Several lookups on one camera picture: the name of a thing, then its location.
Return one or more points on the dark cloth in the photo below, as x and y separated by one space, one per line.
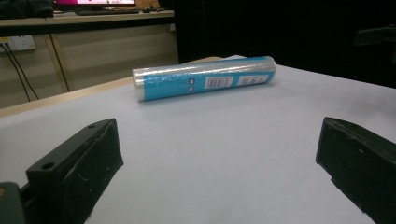
26 8

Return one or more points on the white wall power socket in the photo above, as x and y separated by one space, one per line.
19 43

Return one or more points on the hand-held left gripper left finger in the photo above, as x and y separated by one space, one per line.
77 168

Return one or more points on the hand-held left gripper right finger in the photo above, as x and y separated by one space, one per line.
358 161

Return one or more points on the black keyboard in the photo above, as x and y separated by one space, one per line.
107 12

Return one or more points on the computer monitor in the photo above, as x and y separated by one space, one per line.
95 2

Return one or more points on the blue plastic wrap roll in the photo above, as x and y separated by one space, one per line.
199 79

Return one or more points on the black curtain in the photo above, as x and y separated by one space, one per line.
280 34

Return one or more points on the beige wooden desk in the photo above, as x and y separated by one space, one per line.
93 53

